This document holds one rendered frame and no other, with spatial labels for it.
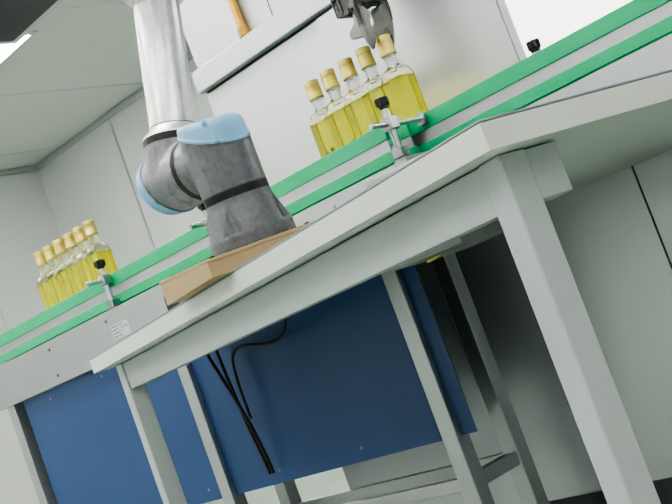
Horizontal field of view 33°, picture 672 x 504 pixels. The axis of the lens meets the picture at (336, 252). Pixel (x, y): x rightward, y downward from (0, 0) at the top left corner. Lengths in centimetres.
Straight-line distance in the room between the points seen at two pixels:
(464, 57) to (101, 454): 152
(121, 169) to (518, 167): 706
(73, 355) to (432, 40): 135
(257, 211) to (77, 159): 682
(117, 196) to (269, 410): 577
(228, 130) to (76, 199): 687
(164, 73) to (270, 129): 85
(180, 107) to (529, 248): 95
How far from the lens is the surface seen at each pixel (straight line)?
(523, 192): 126
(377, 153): 228
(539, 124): 125
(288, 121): 283
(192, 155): 190
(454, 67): 246
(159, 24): 210
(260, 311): 185
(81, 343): 313
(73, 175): 872
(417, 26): 251
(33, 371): 337
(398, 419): 239
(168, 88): 205
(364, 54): 243
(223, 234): 187
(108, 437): 318
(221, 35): 298
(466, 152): 123
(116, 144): 825
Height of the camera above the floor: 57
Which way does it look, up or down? 5 degrees up
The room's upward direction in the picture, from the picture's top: 20 degrees counter-clockwise
